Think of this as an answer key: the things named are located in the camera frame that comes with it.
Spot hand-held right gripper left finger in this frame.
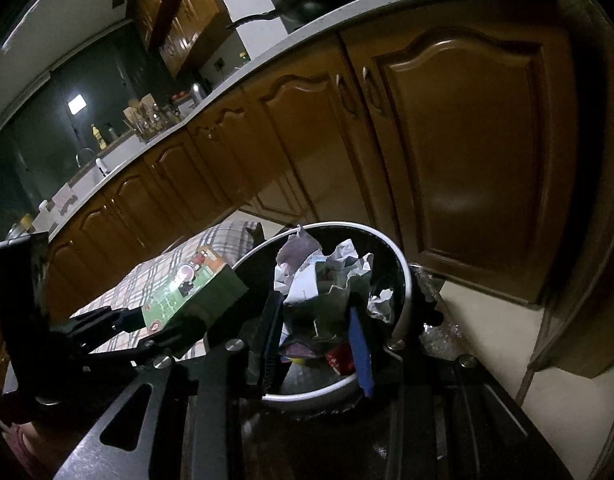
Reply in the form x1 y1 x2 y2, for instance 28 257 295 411
52 289 289 480

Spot white containers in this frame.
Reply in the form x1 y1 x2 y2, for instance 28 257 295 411
36 184 76 232

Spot paper wrapper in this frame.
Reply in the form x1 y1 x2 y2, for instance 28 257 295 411
274 226 376 357

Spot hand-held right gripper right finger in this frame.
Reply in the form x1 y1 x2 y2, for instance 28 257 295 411
348 304 572 480

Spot utensil rack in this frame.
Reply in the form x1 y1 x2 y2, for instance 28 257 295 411
122 93 181 142

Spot white-rimmed bin with black liner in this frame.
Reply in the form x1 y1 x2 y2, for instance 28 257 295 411
206 220 414 407

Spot clear plastic bag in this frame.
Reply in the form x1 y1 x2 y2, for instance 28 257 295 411
411 261 468 357

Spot wooden base cabinets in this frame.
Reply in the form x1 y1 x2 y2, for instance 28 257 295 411
0 0 614 381

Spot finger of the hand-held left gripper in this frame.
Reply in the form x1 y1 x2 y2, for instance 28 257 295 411
70 306 149 349
87 316 209 362

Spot crumpled foil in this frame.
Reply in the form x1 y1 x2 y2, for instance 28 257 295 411
368 286 396 322

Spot plaid blanket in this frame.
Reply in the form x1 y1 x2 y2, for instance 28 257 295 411
68 219 266 357

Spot green printed box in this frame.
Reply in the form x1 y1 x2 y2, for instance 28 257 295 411
140 247 250 337

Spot grey speckled countertop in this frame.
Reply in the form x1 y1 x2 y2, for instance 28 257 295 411
46 0 564 242

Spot wooden wall cabinets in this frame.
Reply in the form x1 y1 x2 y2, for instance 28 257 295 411
126 0 234 79

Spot metal cabinet door handle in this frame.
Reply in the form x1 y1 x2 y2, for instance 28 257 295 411
336 74 354 117
361 66 384 114

